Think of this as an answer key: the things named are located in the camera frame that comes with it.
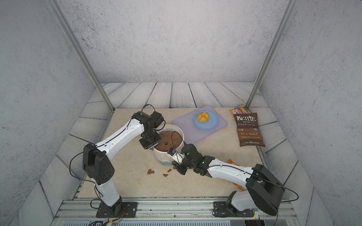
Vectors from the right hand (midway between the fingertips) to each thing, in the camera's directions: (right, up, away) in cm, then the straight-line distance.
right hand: (174, 162), depth 80 cm
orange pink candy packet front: (+36, -13, 0) cm, 39 cm away
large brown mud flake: (-16, -8, +7) cm, 19 cm away
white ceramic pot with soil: (-2, +13, +11) cm, 17 cm away
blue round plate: (+28, +23, +31) cm, 47 cm away
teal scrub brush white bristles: (-5, -1, +2) cm, 5 cm away
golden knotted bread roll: (+20, +26, +31) cm, 45 cm away
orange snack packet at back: (+51, +32, +36) cm, 70 cm away
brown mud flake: (-4, -7, +7) cm, 10 cm away
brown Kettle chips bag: (+52, +16, +25) cm, 60 cm away
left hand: (-9, +8, +1) cm, 12 cm away
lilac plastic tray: (+12, +13, +25) cm, 31 cm away
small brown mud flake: (-6, -9, +5) cm, 12 cm away
